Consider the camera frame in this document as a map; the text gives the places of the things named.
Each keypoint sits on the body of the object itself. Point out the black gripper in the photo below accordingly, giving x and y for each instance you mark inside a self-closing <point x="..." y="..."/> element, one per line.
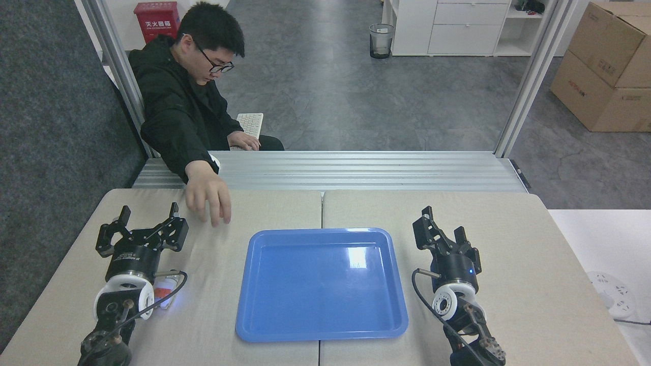
<point x="454" y="268"/>
<point x="133" y="262"/>

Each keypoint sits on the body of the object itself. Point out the large cardboard box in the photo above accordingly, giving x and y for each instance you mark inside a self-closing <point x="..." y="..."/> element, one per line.
<point x="595" y="104"/>
<point x="615" y="40"/>

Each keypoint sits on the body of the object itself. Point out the silver aluminium post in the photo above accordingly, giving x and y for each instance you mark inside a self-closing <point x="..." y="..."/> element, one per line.
<point x="534" y="76"/>
<point x="114" y="56"/>

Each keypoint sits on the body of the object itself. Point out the grey felt partition panel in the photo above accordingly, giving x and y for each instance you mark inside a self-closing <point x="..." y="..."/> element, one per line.
<point x="56" y="142"/>

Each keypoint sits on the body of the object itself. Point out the white drawer cabinet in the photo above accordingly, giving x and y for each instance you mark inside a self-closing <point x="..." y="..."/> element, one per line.
<point x="457" y="28"/>

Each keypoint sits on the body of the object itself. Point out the white orange switch part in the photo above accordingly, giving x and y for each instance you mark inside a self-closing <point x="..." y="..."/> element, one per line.
<point x="165" y="293"/>

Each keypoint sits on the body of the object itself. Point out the blue plastic tray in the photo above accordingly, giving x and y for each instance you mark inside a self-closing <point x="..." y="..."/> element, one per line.
<point x="321" y="284"/>

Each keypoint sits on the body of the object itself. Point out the person's right hand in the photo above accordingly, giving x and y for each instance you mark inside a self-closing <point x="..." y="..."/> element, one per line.
<point x="206" y="190"/>

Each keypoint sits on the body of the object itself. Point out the white round power socket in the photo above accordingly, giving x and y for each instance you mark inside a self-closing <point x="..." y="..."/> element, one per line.
<point x="613" y="295"/>

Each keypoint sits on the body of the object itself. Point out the grey mesh trash bin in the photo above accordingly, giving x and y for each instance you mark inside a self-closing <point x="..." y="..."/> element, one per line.
<point x="381" y="40"/>

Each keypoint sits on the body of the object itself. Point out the person's left hand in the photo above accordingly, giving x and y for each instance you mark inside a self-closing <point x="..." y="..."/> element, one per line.
<point x="245" y="140"/>

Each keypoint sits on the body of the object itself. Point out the ribbed aluminium platform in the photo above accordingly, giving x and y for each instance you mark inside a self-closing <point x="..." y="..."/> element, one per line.
<point x="356" y="170"/>

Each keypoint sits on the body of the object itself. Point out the person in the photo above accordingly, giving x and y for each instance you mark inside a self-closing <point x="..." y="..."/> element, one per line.
<point x="173" y="112"/>

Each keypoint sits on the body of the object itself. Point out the red fire equipment box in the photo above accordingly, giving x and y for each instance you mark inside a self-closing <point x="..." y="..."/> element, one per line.
<point x="155" y="21"/>

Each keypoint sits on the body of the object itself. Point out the black framed glasses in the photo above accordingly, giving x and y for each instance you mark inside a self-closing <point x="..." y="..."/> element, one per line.
<point x="219" y="66"/>

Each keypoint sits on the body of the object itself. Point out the white keyboard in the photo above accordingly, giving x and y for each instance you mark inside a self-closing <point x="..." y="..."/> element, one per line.
<point x="250" y="124"/>

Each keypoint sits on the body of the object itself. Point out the small black object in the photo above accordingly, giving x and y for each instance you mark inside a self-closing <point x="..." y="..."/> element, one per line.
<point x="531" y="6"/>

